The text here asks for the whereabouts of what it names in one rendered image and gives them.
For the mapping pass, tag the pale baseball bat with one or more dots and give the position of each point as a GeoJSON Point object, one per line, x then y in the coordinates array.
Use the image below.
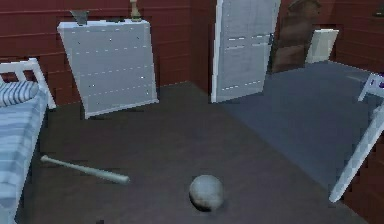
{"type": "Point", "coordinates": [90, 170]}

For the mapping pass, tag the white chair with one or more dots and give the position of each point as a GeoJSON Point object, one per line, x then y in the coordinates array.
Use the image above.
{"type": "Point", "coordinates": [372, 87]}

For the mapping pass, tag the white chest of drawers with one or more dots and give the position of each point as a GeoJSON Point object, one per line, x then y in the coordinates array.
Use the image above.
{"type": "Point", "coordinates": [111, 66]}

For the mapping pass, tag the striped blue pillow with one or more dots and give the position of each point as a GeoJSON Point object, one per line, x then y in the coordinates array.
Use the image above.
{"type": "Point", "coordinates": [16, 92]}

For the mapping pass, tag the white bed with striped cover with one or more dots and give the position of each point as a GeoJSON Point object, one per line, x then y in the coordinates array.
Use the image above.
{"type": "Point", "coordinates": [16, 133]}

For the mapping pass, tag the white room door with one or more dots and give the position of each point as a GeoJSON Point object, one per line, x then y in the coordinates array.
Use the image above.
{"type": "Point", "coordinates": [243, 50]}

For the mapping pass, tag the grey basketball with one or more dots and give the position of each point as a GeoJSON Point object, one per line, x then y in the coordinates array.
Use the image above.
{"type": "Point", "coordinates": [206, 192]}

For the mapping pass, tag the white box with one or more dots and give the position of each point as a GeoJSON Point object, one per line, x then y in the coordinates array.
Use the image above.
{"type": "Point", "coordinates": [321, 45]}

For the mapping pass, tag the brown wooden cupboard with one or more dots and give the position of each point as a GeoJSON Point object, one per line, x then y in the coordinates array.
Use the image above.
{"type": "Point", "coordinates": [293, 36]}

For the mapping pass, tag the tan statuette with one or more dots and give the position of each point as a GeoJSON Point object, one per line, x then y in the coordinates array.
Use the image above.
{"type": "Point", "coordinates": [135, 11]}

